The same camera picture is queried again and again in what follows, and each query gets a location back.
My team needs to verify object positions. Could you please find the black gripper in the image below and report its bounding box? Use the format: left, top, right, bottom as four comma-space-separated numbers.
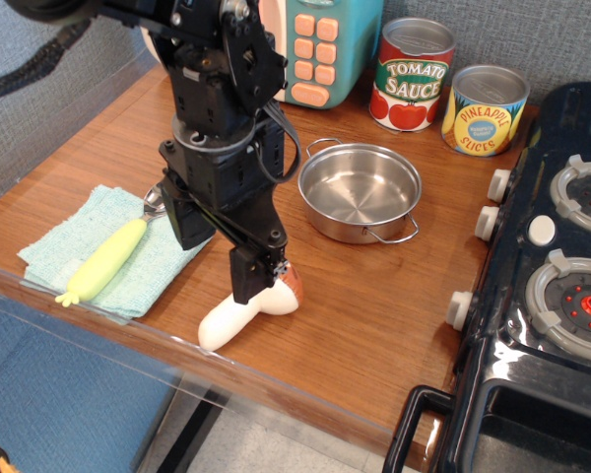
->
160, 119, 287, 304

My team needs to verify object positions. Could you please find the small stainless steel pot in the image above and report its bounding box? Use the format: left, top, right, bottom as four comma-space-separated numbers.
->
297, 138, 423, 244

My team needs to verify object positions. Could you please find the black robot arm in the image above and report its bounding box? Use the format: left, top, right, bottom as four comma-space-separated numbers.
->
12, 1, 297, 304

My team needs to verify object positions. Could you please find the teal toy microwave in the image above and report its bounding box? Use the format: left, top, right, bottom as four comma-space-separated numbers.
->
143, 1, 382, 116

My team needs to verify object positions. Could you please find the plush toy mushroom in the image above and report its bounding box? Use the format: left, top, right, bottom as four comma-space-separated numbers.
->
198, 263, 303, 351

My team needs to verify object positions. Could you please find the light teal folded cloth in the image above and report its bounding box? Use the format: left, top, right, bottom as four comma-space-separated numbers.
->
18, 185, 210, 320

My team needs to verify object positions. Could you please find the clear acrylic table guard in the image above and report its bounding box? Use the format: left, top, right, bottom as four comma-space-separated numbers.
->
0, 271, 383, 472

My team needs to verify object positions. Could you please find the tomato sauce can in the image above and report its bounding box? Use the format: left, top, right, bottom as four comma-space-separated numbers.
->
369, 17, 456, 132

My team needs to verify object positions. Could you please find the pineapple slices can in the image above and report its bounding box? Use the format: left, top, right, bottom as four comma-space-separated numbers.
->
441, 65, 530, 157

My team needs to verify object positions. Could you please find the black toy stove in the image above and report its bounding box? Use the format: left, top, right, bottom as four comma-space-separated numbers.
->
383, 82, 591, 472

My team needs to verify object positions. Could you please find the spoon with yellow-green handle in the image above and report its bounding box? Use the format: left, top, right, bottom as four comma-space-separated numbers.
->
55, 183, 165, 307

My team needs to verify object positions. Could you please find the black braided cable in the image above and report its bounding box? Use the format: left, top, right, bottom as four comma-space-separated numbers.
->
0, 19, 93, 105

